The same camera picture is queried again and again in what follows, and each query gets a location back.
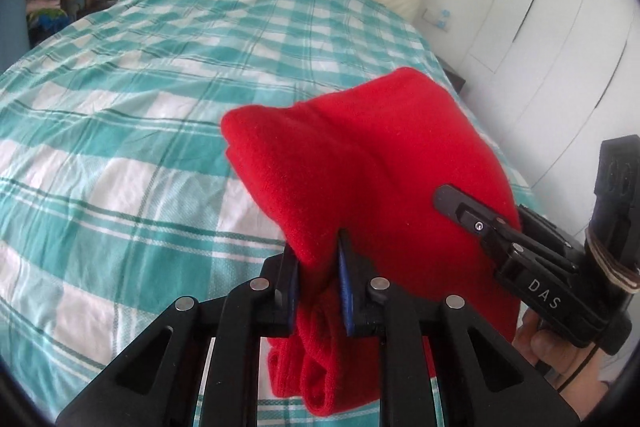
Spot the teal plaid bed blanket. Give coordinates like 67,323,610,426
0,0,536,427

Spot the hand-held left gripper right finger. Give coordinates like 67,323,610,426
336,229,583,427

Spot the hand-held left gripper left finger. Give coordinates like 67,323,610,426
55,247,303,427

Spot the white wall socket plate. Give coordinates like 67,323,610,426
422,8,451,28

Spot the person's right forearm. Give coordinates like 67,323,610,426
562,369,618,414

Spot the white wardrobe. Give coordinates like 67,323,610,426
465,0,640,218

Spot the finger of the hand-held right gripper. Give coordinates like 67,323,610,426
432,184,577,273

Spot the person's right hand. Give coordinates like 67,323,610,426
512,308,601,388

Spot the red sweater with white figure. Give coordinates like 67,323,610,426
220,67,523,419

